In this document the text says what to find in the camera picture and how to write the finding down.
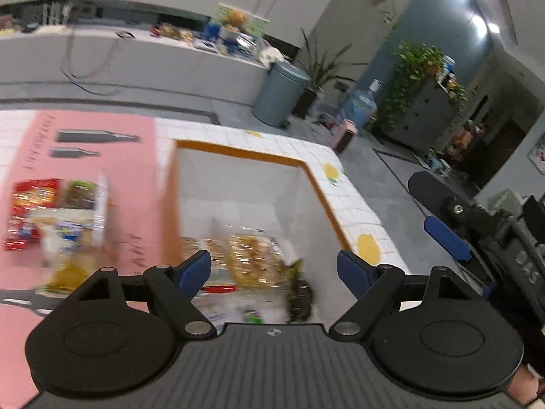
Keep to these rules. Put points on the yellow noodle snack packet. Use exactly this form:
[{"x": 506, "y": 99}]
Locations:
[{"x": 255, "y": 260}]

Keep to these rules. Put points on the person's right forearm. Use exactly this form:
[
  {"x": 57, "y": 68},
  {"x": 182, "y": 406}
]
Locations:
[{"x": 526, "y": 385}]

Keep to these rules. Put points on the pink printed placemat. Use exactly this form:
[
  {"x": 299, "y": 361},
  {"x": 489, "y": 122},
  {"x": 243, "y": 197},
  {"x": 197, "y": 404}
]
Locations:
[{"x": 127, "y": 170}]

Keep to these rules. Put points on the red snack packet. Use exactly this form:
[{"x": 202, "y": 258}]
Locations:
[{"x": 32, "y": 208}]

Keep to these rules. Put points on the framed wall picture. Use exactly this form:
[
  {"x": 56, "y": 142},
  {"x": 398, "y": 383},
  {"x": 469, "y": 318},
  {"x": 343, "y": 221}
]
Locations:
[{"x": 538, "y": 153}]

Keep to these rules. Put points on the grey drawer cabinet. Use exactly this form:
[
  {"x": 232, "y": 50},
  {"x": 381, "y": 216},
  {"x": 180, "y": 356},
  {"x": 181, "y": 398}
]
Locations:
[{"x": 425, "y": 115}]

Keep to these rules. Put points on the pink space heater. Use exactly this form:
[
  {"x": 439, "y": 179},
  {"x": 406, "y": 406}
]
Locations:
[{"x": 345, "y": 138}]

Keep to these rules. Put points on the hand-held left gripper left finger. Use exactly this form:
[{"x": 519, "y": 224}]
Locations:
[{"x": 193, "y": 272}]

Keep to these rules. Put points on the trailing pothos plant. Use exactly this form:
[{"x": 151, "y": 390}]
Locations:
[{"x": 413, "y": 72}]

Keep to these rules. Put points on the green clear snack packet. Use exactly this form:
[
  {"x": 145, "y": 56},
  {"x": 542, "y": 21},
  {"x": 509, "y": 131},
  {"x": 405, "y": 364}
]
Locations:
[{"x": 81, "y": 194}]

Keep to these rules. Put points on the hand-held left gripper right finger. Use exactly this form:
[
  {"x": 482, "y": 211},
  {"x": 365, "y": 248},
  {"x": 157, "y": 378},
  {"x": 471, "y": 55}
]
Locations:
[{"x": 353, "y": 272}]

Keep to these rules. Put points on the blue water jug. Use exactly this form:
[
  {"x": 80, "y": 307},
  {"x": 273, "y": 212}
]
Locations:
[{"x": 360, "y": 106}]

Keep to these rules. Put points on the long leaf plant black pot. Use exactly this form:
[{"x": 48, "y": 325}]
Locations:
[{"x": 308, "y": 98}]

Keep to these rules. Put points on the orange cardboard box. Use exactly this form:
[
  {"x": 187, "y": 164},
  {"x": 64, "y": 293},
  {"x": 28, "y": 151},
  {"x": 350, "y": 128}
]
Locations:
[{"x": 238, "y": 187}]

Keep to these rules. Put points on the clear biscuit packet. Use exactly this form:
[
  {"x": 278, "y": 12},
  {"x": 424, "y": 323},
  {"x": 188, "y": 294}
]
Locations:
[{"x": 204, "y": 257}]

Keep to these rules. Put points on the grey marble television console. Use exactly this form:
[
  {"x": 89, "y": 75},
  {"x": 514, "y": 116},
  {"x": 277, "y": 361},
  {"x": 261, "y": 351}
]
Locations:
[{"x": 170, "y": 64}]

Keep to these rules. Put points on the snack pile on console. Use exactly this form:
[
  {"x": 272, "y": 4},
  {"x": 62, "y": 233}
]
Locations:
[{"x": 170, "y": 30}]

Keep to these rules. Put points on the small plastic stool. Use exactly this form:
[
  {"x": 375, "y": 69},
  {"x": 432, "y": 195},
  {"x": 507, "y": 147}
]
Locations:
[{"x": 438, "y": 165}]

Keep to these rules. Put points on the dark green snack packet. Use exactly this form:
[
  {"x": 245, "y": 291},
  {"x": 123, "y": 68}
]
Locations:
[{"x": 300, "y": 298}]

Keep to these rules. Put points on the grey blue trash can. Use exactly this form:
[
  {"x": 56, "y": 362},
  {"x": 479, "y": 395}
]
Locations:
[{"x": 279, "y": 93}]

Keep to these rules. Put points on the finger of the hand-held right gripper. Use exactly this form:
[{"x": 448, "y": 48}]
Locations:
[
  {"x": 434, "y": 191},
  {"x": 447, "y": 238}
]

